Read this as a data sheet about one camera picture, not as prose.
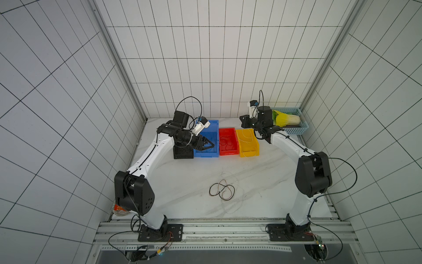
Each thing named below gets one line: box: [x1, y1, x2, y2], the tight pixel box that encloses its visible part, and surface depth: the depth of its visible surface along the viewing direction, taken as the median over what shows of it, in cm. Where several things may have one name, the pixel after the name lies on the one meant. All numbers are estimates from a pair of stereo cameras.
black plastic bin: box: [173, 144, 194, 159], surface depth 101 cm
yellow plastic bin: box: [235, 128, 260, 158], surface depth 97 cm
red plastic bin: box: [218, 127, 240, 156], surface depth 106 cm
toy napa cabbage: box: [271, 109, 301, 128], surface depth 112 cm
